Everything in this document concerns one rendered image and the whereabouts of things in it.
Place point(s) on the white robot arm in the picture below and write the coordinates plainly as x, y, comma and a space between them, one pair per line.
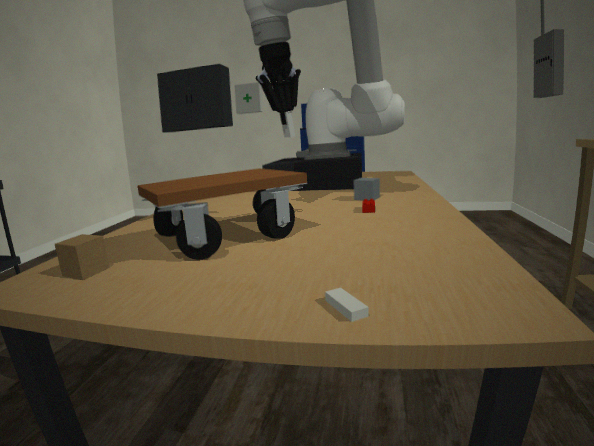
372, 110

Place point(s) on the brown cube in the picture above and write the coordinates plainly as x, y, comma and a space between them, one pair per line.
82, 256

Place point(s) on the wooden dolly on casters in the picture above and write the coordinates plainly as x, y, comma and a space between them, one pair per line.
199, 235

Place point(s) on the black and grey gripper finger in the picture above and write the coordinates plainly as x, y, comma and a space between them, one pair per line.
272, 96
290, 86

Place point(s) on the red toy brick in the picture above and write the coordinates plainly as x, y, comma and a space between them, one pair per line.
368, 207

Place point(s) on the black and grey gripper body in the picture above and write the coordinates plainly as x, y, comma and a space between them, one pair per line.
270, 54

